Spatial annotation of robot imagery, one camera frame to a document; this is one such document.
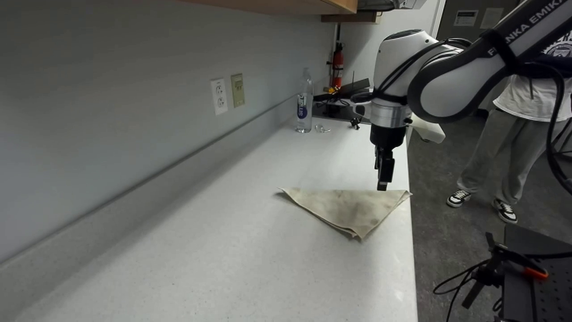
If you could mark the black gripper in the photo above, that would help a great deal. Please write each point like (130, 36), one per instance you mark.
(389, 137)

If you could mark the stained beige towel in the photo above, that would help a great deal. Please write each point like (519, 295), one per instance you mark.
(351, 207)

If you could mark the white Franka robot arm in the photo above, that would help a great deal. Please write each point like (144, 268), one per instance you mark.
(458, 82)

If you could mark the white black sneaker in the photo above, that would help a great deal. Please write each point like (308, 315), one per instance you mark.
(507, 211)
(460, 198)

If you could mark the clear plastic water bottle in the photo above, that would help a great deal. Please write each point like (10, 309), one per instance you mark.
(305, 107)

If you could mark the red fire extinguisher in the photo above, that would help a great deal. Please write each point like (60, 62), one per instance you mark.
(339, 62)

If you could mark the person in white navy shirt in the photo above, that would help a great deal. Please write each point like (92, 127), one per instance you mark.
(507, 136)

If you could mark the black perforated stand plate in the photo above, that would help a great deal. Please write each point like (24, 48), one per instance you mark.
(543, 297)

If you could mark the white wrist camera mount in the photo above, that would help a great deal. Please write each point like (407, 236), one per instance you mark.
(430, 129)

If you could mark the beige wall switch plate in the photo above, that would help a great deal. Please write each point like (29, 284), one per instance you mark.
(239, 89)

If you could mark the white wall outlet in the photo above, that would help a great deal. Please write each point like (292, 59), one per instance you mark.
(219, 96)

